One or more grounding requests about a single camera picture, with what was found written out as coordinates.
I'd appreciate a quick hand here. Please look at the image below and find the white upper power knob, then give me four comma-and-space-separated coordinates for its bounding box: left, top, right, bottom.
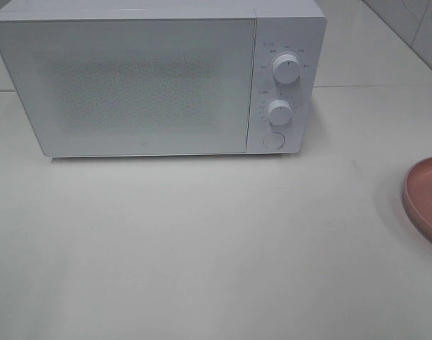
271, 51, 302, 84

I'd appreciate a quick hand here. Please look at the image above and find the white lower timer knob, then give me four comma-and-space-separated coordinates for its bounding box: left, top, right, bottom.
266, 99, 293, 126

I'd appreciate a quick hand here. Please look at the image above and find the white microwave door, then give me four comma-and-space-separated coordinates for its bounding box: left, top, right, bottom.
0, 19, 255, 157

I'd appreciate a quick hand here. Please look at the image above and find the round door release button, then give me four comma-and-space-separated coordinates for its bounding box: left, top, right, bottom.
263, 132, 285, 150

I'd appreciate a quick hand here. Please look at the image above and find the white microwave oven body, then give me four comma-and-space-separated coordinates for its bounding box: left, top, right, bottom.
0, 1, 326, 156

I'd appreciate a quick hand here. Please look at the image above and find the pink round plate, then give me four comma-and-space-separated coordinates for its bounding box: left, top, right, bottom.
402, 157, 432, 243

